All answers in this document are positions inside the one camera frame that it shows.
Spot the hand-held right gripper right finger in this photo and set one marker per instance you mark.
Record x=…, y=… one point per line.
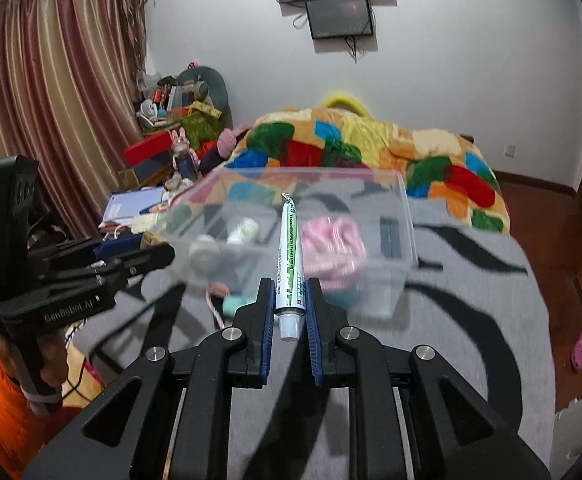
x=315, y=332

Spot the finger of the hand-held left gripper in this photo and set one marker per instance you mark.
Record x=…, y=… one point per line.
x=131, y=262
x=71, y=250

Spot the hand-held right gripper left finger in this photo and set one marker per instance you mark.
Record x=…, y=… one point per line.
x=267, y=332

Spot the green white toothpaste tube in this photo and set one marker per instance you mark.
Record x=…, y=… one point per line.
x=288, y=260

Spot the clear plastic storage box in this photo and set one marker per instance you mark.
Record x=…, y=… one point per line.
x=271, y=195

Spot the person's left forearm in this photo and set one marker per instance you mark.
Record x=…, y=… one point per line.
x=1, y=425

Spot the person's left hand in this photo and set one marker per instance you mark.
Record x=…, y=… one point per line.
x=53, y=365

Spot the teal small container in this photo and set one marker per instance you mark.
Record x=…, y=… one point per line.
x=236, y=306

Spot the blue paper folder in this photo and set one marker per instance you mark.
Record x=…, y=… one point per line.
x=131, y=205

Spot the white tape roll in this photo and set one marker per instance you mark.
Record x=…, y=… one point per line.
x=205, y=255

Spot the pink knitted cloth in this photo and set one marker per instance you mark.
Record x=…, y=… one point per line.
x=331, y=247

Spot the small white bottle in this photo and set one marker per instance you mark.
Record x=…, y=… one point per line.
x=243, y=231

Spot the red box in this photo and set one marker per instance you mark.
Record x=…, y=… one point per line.
x=147, y=147

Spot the pink bunny toy bottle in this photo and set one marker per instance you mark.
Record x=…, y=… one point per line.
x=185, y=157

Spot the green box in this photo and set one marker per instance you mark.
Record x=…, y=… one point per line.
x=198, y=127

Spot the striped pink curtain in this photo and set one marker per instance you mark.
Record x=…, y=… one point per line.
x=51, y=100

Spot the pink knit hat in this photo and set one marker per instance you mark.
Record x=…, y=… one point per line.
x=228, y=142

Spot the white cup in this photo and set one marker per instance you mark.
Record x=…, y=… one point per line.
x=147, y=108

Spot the grey black patterned bedspread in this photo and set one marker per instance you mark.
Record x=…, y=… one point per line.
x=471, y=280

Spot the grey plush cushion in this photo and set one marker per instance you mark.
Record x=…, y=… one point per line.
x=216, y=87

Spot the colourful patchwork blanket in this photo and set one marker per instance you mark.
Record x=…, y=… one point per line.
x=371, y=145

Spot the yellow pillow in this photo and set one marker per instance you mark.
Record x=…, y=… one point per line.
x=343, y=99

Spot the white wall socket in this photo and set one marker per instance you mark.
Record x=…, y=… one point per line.
x=510, y=150

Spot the small black wall screen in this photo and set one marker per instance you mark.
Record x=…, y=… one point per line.
x=340, y=16

